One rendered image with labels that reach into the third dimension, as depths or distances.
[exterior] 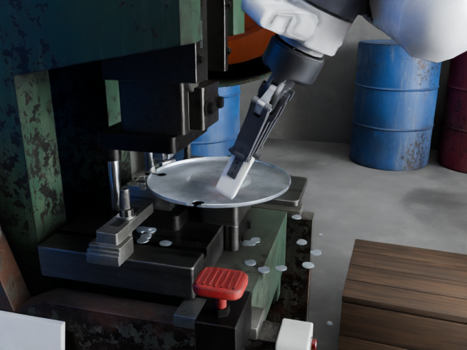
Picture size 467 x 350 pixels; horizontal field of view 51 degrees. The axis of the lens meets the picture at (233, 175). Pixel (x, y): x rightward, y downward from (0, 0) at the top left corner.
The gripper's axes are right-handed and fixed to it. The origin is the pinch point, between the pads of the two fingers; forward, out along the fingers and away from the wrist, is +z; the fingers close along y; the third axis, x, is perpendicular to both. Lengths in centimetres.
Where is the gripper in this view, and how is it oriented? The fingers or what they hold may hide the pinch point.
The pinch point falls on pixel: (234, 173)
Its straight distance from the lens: 70.7
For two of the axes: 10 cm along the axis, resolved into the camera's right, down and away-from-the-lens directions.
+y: 3.5, -3.0, 8.9
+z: -4.1, 8.0, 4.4
